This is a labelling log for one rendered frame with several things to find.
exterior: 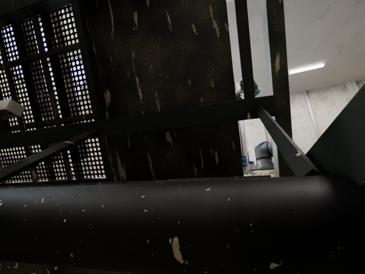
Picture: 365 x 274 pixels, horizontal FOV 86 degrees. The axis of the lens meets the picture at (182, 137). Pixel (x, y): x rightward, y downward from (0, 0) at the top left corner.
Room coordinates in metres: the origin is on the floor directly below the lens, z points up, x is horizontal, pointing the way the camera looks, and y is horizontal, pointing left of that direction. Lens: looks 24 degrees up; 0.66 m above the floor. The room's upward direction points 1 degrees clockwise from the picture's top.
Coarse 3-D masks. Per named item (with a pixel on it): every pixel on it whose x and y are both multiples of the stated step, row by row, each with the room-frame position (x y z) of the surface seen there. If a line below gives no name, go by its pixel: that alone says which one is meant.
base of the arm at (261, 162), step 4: (256, 160) 1.44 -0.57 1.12; (260, 160) 1.40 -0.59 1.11; (264, 160) 1.39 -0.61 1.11; (268, 160) 1.38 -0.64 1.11; (256, 164) 1.44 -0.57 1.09; (260, 164) 1.40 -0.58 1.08; (264, 164) 1.38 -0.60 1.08; (268, 164) 1.37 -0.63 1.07; (272, 164) 1.39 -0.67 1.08; (256, 168) 1.42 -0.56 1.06; (260, 168) 1.39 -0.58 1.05
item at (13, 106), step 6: (0, 102) 0.54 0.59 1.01; (6, 102) 0.53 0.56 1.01; (12, 102) 0.54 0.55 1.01; (0, 108) 0.53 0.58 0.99; (6, 108) 0.53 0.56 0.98; (12, 108) 0.54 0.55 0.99; (18, 108) 0.56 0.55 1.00; (0, 114) 0.56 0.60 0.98; (6, 114) 0.56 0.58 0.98; (12, 114) 0.56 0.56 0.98; (18, 114) 0.56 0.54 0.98
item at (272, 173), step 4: (244, 172) 0.91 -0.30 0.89; (248, 172) 0.91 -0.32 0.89; (252, 172) 0.90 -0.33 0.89; (256, 172) 0.89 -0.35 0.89; (260, 172) 0.89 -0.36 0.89; (264, 172) 0.88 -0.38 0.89; (268, 172) 0.87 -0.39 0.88; (272, 172) 0.87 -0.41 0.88; (232, 176) 0.90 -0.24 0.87; (236, 176) 0.89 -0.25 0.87; (240, 176) 0.88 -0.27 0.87; (272, 176) 0.83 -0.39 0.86; (276, 176) 0.82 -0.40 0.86; (136, 180) 1.04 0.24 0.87; (140, 180) 1.03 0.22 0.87; (144, 180) 1.02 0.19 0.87; (52, 184) 1.20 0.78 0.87; (56, 184) 1.19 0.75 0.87
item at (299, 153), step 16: (256, 112) 0.60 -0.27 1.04; (96, 128) 0.83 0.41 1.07; (272, 128) 0.43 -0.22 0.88; (0, 144) 1.02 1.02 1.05; (64, 144) 0.69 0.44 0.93; (288, 144) 0.34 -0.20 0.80; (32, 160) 0.59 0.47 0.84; (288, 160) 0.32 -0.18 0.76; (304, 160) 0.28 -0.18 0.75; (0, 176) 0.53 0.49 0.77
